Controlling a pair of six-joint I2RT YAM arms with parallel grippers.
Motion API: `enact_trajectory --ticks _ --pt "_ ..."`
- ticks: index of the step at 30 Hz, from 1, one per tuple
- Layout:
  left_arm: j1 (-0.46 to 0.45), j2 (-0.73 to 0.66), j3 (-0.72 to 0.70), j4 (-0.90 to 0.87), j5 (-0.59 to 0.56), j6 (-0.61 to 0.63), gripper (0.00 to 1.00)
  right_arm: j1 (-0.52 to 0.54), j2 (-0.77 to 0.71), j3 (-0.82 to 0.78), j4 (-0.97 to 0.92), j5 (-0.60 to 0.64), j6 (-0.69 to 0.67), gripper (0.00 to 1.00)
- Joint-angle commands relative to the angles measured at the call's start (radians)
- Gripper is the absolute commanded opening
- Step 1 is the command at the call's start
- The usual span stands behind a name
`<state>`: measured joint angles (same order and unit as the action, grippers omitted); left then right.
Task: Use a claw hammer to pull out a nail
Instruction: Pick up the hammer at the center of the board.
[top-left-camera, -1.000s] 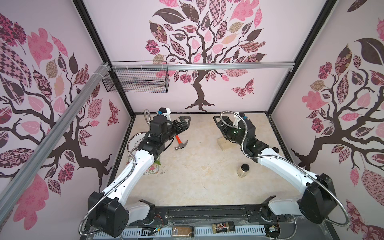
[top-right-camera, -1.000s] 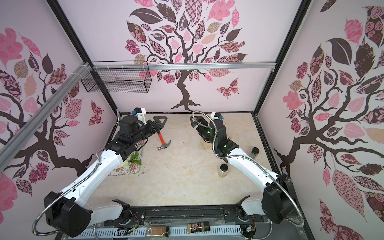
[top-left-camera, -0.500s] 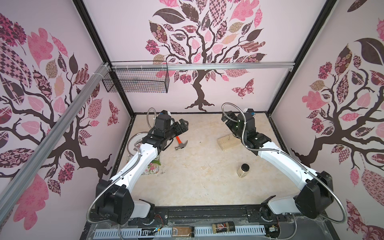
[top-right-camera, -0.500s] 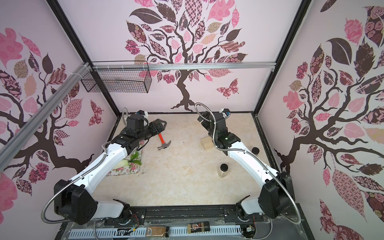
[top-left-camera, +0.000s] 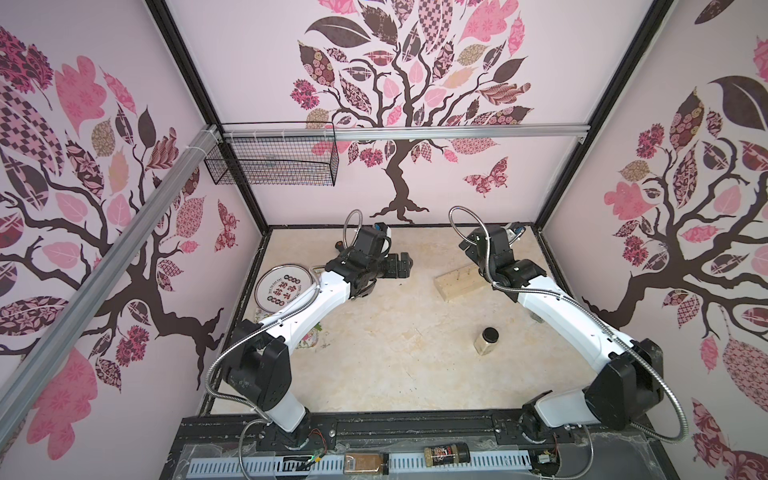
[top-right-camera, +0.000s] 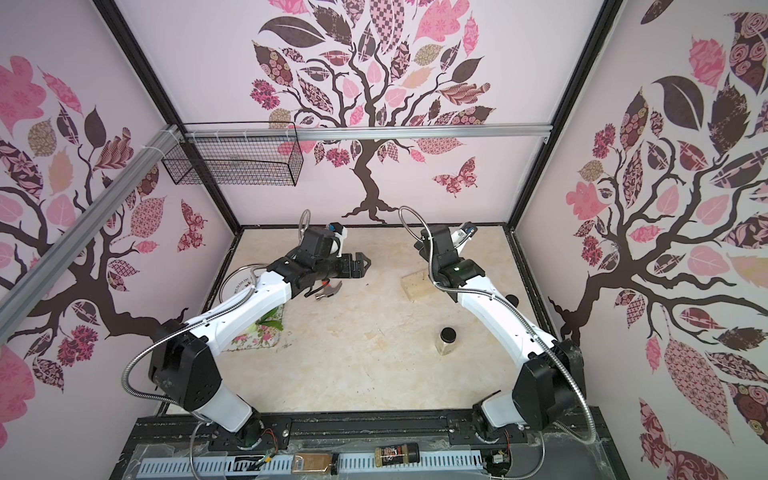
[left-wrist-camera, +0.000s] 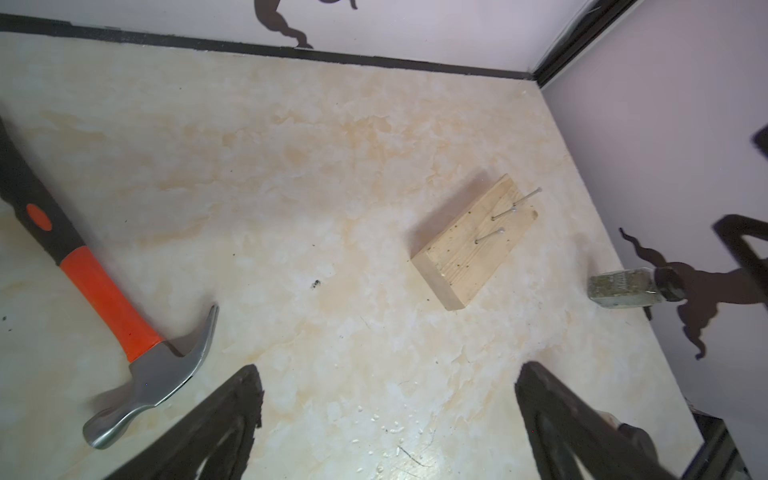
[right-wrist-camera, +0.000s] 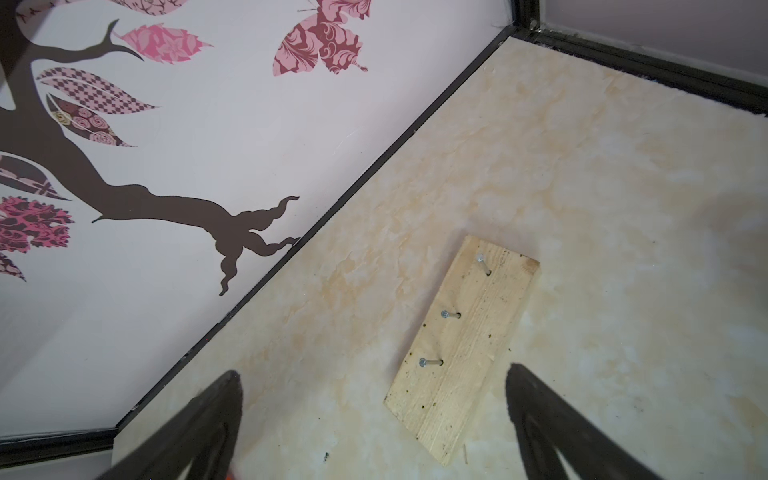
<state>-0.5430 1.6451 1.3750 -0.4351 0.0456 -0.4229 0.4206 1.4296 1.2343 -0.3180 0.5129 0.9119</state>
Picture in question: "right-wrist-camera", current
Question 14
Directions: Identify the steel nail near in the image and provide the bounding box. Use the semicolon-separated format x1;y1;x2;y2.
418;358;444;368

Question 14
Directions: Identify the steel nail far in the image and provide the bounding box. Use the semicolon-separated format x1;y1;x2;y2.
476;253;492;276

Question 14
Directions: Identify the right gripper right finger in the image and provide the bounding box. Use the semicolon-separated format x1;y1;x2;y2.
505;363;659;479

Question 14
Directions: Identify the wooden block with nails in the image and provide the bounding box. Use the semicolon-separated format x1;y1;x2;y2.
384;235;541;466

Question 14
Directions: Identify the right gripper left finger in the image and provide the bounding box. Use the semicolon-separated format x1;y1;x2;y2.
100;370;243;480

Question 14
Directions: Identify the steel nail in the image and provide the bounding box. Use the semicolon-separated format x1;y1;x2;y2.
418;358;444;368
441;310;462;319
476;253;492;276

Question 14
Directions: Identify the steel nail middle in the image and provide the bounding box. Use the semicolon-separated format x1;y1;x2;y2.
441;310;462;319

